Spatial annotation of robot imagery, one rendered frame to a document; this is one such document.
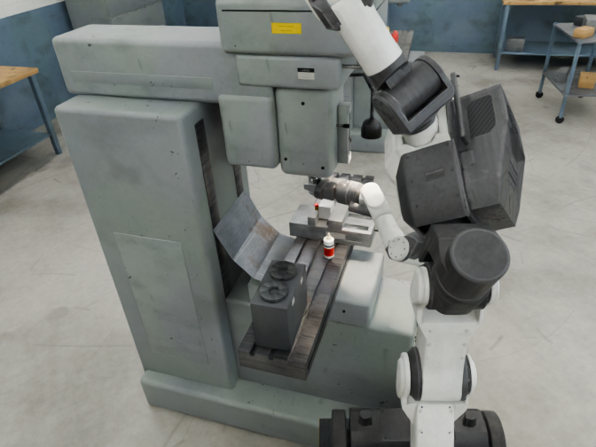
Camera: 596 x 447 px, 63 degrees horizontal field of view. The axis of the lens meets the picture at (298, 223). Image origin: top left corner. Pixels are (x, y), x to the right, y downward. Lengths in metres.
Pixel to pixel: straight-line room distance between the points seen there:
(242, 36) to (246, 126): 0.29
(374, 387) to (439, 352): 0.94
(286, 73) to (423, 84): 0.53
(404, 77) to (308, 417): 1.62
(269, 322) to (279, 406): 0.88
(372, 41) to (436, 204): 0.38
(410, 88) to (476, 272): 0.43
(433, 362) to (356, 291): 0.66
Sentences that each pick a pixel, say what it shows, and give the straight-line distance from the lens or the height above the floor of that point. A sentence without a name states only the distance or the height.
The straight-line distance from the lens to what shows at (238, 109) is 1.63.
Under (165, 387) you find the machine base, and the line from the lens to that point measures 2.55.
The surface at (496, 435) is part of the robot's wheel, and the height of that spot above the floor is 0.59.
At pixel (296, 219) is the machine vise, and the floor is 0.99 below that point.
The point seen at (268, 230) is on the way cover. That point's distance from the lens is 2.15.
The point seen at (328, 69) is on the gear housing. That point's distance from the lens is 1.49.
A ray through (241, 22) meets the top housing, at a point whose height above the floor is 1.82.
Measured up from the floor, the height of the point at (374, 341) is 0.64.
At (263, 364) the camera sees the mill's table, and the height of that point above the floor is 0.87.
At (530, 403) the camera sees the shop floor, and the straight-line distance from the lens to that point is 2.79.
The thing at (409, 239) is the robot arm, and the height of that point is 1.25.
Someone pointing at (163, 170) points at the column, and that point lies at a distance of 1.74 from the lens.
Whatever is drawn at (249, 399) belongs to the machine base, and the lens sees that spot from 2.40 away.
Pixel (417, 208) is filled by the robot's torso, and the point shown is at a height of 1.51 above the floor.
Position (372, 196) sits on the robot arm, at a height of 1.27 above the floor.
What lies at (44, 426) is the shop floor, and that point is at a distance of 2.90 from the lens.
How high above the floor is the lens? 2.12
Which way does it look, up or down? 34 degrees down
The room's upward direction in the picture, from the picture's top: 3 degrees counter-clockwise
